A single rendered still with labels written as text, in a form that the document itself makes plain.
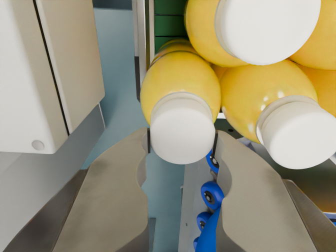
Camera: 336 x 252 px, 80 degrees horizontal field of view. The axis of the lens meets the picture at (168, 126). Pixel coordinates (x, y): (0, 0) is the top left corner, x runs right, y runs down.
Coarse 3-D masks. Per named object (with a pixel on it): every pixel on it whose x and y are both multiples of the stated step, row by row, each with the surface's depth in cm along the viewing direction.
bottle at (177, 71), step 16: (160, 48) 24; (176, 48) 19; (192, 48) 20; (160, 64) 15; (176, 64) 14; (192, 64) 15; (208, 64) 17; (144, 80) 16; (160, 80) 14; (176, 80) 13; (192, 80) 13; (208, 80) 14; (144, 96) 15; (160, 96) 14; (176, 96) 13; (192, 96) 13; (208, 96) 14; (144, 112) 15; (208, 112) 13
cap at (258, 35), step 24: (240, 0) 8; (264, 0) 8; (288, 0) 8; (312, 0) 8; (240, 24) 9; (264, 24) 9; (288, 24) 9; (312, 24) 9; (240, 48) 9; (264, 48) 9; (288, 48) 9
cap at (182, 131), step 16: (160, 112) 11; (176, 112) 11; (192, 112) 11; (160, 128) 11; (176, 128) 11; (192, 128) 11; (208, 128) 11; (160, 144) 12; (176, 144) 12; (192, 144) 12; (208, 144) 12; (176, 160) 12; (192, 160) 12
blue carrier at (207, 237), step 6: (216, 210) 29; (210, 216) 29; (216, 216) 28; (210, 222) 27; (216, 222) 27; (204, 228) 27; (210, 228) 26; (204, 234) 26; (210, 234) 26; (198, 240) 26; (204, 240) 25; (210, 240) 25; (198, 246) 25; (204, 246) 24; (210, 246) 24
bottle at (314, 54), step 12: (324, 0) 12; (324, 12) 12; (324, 24) 12; (312, 36) 12; (324, 36) 12; (300, 48) 14; (312, 48) 13; (324, 48) 12; (300, 60) 15; (312, 60) 14; (324, 60) 13
